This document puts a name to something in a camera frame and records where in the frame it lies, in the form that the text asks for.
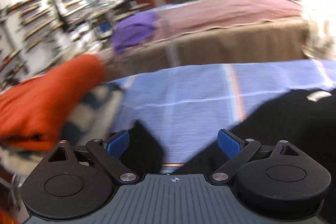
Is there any black knit sweater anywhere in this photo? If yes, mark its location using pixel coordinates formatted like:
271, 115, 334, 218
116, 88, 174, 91
174, 89, 335, 223

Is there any checkered folded garment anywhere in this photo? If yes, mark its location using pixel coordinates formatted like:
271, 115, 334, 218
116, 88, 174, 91
1, 83, 123, 176

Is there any blue plaid cloth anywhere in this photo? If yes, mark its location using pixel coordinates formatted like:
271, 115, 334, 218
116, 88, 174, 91
112, 60, 335, 165

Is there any orange folded sweater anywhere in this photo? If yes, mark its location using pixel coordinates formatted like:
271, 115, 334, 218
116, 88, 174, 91
1, 54, 105, 151

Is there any purple cloth on bed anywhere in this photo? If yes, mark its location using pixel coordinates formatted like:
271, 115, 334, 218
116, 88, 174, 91
111, 11, 158, 54

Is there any pink bedspread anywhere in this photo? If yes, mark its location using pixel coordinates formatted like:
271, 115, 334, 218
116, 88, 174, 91
149, 0, 302, 42

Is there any beige floral pillow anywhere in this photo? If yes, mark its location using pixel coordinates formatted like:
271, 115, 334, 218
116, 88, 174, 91
292, 0, 335, 60

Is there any wall shelving with goods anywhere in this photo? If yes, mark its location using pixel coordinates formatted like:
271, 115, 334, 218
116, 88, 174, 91
1, 0, 102, 90

